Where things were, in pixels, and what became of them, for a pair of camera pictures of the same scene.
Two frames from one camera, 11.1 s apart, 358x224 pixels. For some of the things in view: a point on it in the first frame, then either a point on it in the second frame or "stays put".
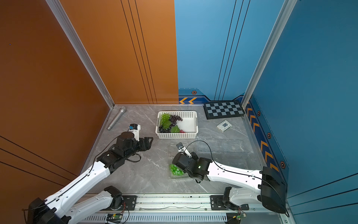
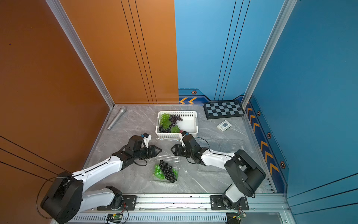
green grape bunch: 176,171 → 159,173
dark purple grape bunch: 174,118 stays put
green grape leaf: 166,123 stays put
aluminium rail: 179,202 stays put
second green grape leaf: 175,129 stays put
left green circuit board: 114,218 stays put
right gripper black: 194,157 → 177,150
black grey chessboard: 223,109 stays put
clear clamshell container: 173,150 → 172,161
